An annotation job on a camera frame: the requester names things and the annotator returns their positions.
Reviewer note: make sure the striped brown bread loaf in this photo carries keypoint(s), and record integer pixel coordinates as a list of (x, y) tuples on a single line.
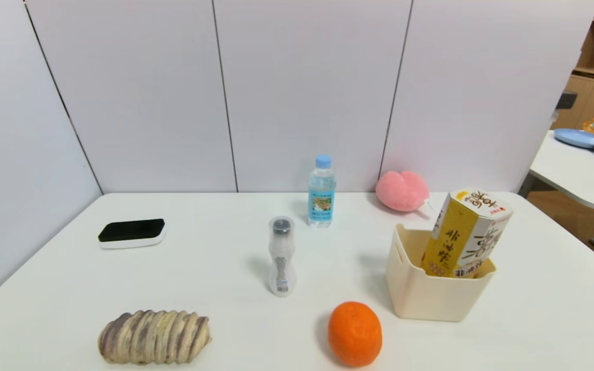
[(152, 337)]

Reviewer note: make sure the orange fruit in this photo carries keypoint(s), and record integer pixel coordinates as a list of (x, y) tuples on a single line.
[(355, 335)]

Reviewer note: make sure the white side table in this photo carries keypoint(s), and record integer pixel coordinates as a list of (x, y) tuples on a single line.
[(575, 175)]

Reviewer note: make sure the clear water bottle blue cap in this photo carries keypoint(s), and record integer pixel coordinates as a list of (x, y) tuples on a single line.
[(322, 201)]

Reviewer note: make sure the pink plush peach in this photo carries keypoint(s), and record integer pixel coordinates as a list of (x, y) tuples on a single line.
[(402, 190)]

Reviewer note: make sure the small black device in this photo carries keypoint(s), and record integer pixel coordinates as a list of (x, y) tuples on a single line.
[(566, 100)]

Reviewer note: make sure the cream plastic storage box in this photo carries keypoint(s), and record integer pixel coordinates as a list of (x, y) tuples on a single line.
[(431, 299)]

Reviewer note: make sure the black white board eraser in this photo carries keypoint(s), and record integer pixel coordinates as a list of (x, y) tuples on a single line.
[(131, 230)]

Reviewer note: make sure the white bottle with grey cap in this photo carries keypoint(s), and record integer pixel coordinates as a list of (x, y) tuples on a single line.
[(282, 257)]

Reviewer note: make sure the blue plate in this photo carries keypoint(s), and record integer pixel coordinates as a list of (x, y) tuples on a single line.
[(580, 138)]

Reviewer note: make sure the yellow potato chips carton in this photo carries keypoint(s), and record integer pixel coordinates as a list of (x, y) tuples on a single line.
[(462, 237)]

